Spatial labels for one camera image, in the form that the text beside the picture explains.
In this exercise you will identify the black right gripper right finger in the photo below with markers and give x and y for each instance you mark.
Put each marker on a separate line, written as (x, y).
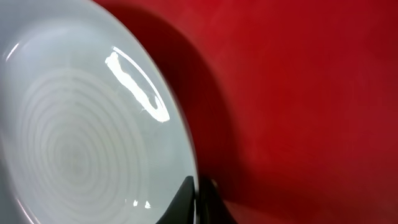
(211, 207)

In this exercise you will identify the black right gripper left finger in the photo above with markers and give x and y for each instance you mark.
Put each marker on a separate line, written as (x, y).
(182, 207)

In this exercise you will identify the light blue plate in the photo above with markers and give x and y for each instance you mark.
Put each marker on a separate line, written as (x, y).
(90, 131)

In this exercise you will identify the red serving tray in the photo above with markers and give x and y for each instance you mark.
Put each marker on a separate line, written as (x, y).
(292, 104)

